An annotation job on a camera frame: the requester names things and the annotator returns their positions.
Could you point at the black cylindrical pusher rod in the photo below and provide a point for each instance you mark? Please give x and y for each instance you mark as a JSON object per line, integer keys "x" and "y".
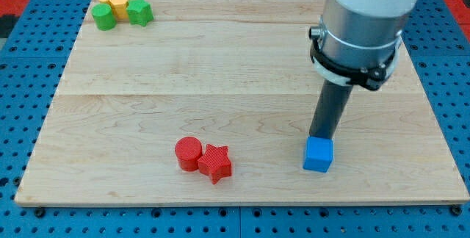
{"x": 330, "y": 106}

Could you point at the yellow hexagon block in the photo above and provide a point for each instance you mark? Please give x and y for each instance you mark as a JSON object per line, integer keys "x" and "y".
{"x": 119, "y": 8}

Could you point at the red cylinder block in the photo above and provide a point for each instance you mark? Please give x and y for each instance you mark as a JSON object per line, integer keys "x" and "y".
{"x": 188, "y": 150}

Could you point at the green star block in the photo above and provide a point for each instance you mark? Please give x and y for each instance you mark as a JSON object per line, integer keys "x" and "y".
{"x": 139, "y": 12}

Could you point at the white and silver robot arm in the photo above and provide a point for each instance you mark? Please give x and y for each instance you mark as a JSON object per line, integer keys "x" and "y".
{"x": 357, "y": 41}

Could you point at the red star block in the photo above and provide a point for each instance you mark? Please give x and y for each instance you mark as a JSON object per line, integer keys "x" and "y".
{"x": 215, "y": 163}

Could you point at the wooden board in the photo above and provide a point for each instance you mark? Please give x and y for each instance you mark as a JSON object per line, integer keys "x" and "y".
{"x": 234, "y": 73}

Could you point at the green cylinder block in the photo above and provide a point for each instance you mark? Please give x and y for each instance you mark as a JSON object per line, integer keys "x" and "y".
{"x": 103, "y": 17}

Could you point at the blue cube block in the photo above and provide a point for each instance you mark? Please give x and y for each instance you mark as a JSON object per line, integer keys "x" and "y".
{"x": 318, "y": 154}

